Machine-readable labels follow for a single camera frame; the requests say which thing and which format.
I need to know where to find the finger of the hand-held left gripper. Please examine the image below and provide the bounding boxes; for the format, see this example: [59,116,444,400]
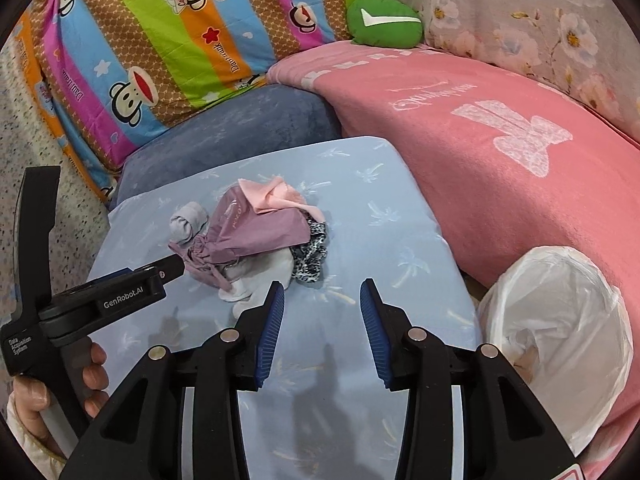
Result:
[132,254,187,283]

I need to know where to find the blue-grey cushion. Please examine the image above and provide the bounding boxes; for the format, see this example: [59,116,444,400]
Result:
[107,84,343,211]

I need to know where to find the pink cloth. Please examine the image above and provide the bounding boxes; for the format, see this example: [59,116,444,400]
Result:
[237,176,311,216]

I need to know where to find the mauve purple garment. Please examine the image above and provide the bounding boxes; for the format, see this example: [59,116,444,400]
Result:
[167,185,311,291]

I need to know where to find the floral sheer cloth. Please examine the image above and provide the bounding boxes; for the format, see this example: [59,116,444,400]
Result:
[350,0,640,146]

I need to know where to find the light blue palm-print tablecloth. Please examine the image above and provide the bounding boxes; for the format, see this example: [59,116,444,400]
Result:
[85,136,483,480]

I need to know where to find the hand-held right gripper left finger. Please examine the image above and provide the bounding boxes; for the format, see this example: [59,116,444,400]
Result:
[60,280,286,480]

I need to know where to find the rolled grey sock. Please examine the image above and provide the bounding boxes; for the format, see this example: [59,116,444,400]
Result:
[170,202,207,247]

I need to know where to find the pink blanket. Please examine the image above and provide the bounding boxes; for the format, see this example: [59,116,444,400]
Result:
[265,40,640,480]

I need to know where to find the green pillow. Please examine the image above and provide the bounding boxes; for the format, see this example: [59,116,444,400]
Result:
[346,0,425,50]

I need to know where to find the person's left hand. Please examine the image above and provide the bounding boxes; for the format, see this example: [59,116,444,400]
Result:
[7,341,110,456]

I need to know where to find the black white patterned cloth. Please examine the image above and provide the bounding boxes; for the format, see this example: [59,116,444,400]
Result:
[291,214,329,286]

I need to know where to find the bin with white plastic bag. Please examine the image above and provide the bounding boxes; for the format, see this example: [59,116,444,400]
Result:
[477,245,635,458]

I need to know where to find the colourful monkey print pillow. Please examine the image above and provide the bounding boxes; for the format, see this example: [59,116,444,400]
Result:
[15,0,361,202]

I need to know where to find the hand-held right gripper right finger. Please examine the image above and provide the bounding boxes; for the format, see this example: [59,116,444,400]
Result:
[359,278,586,480]

